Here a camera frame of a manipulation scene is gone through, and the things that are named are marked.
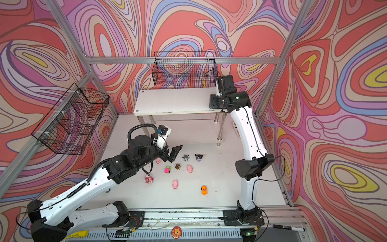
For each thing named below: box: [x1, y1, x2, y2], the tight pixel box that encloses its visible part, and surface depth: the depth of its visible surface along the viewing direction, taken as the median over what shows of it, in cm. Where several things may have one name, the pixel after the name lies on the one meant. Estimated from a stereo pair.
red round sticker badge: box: [170, 225, 183, 239], surface depth 71 cm
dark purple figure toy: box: [194, 153, 204, 162], surface depth 92 cm
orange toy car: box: [201, 185, 208, 196], surface depth 82 cm
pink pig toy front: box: [171, 178, 179, 190], surface depth 85 cm
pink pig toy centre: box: [186, 164, 193, 173], surface depth 90 cm
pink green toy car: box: [164, 165, 172, 174], surface depth 90 cm
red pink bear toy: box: [144, 173, 155, 185], surface depth 85 cm
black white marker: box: [273, 224, 306, 232], surface depth 72 cm
